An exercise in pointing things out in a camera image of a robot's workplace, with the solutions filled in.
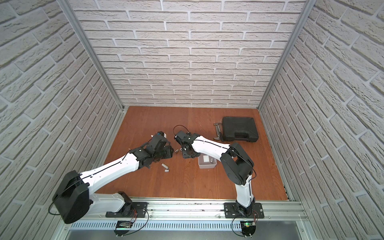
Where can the translucent plastic storage box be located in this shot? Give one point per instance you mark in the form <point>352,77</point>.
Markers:
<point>206,165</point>

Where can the controller board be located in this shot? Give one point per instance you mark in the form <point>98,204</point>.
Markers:
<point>123,228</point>
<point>248,228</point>

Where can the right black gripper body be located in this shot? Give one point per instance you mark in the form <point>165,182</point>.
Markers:
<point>185,154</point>

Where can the right controller board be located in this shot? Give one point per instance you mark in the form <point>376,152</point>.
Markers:
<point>248,228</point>

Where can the black plastic tool case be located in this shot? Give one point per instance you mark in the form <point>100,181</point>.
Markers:
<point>239,129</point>

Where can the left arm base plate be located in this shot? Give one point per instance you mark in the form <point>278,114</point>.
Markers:
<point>129,210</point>

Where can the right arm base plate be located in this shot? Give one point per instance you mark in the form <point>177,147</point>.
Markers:
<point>235,210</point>

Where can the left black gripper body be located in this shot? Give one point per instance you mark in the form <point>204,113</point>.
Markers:
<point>165,151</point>

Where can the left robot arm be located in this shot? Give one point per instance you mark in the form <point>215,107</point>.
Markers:
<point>74,197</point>

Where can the aluminium rail frame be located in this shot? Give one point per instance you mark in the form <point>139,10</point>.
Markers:
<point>195,215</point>

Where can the left controller board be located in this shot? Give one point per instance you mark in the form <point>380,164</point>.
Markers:
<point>123,228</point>

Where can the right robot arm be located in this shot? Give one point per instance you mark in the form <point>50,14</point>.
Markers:
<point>236,162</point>

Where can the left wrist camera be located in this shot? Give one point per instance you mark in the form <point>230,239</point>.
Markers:
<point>160,133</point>

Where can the white label in box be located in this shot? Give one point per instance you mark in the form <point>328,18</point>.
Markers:
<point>206,158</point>

